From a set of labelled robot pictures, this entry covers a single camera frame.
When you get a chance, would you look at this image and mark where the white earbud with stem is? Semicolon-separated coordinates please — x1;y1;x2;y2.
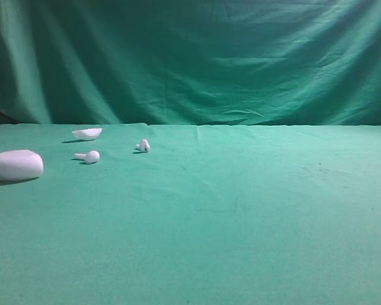
74;151;100;164

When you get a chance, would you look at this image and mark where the white earbud case lid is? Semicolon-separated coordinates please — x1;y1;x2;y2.
71;128;103;141

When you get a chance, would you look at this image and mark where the white earbud case base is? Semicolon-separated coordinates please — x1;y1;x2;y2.
0;149;44;182

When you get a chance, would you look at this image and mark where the green backdrop cloth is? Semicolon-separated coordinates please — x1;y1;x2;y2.
0;1;381;125

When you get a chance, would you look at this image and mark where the green table cloth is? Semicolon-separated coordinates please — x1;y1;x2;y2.
0;124;381;304

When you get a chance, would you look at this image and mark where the white bluetooth earbud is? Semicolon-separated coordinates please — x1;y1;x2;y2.
135;139;150;153

